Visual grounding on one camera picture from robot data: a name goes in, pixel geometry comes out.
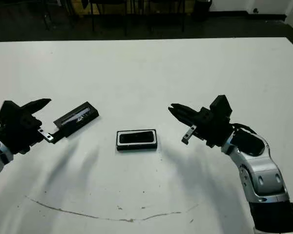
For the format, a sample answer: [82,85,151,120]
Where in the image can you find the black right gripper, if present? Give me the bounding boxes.
[167,103,234,148]

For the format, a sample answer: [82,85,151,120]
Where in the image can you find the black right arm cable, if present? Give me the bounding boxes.
[230,122,257,135]

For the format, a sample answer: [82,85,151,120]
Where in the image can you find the grey office chair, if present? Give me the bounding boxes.
[39,0,75,31]

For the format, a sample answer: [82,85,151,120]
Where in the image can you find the black box base white insert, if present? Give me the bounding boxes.
[116,128,159,153]

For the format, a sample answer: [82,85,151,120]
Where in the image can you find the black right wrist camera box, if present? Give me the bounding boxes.
[209,95,232,120]

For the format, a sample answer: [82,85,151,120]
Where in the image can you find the black printed box lid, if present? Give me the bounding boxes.
[53,101,100,139]

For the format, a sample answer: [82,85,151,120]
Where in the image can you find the dark round trash bin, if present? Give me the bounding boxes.
[194,0,213,18]

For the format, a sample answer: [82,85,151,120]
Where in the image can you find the black camera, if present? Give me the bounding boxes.
[119,131,154,144]

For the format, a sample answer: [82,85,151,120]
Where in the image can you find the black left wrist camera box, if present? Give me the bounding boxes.
[0,100,21,122]

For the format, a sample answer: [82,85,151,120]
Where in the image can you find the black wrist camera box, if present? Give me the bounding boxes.
[209,95,232,120]
[0,100,21,122]

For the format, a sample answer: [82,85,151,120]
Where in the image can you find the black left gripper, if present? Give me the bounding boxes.
[0,98,55,155]

